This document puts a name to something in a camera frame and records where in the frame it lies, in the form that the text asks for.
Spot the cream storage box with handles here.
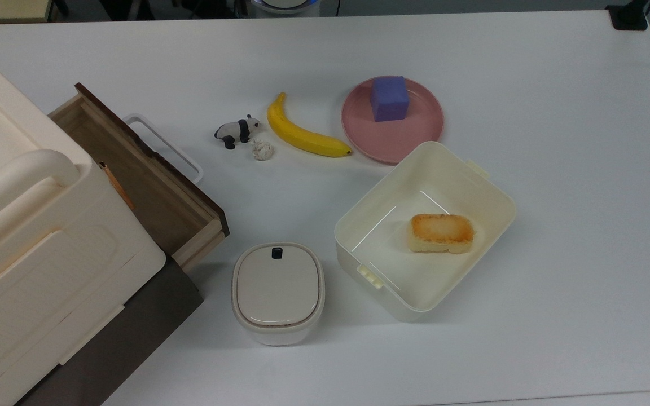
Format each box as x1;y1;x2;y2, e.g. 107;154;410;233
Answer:
0;39;166;406

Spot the black and white panda toy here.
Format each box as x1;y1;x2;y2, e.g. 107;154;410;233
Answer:
214;114;261;150

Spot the yellow banana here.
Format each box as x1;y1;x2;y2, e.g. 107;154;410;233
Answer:
267;92;353;158

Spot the orange tag strip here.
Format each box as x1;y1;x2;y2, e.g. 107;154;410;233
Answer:
99;162;134;210

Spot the pink plate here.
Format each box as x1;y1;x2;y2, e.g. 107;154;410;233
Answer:
341;76;445;165

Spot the wooden drawer with dark front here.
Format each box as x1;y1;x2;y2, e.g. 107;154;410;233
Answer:
49;83;230;274

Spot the cream canister with lid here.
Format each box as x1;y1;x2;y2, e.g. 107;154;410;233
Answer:
231;242;326;346

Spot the toasted bread piece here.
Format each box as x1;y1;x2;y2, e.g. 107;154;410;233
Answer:
407;213;475;254

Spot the black table clamp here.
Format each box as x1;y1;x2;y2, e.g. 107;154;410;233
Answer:
606;0;650;31

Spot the white drawer handle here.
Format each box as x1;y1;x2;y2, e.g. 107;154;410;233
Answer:
123;113;204;185

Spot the small white knotted ball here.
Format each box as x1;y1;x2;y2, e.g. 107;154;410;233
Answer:
251;139;274;162

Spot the wooden desk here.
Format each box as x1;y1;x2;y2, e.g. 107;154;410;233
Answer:
0;0;58;24

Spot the cream open plastic container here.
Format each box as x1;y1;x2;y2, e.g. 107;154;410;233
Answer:
334;141;517;323

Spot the purple cube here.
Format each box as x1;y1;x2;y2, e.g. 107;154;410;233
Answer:
370;76;410;122

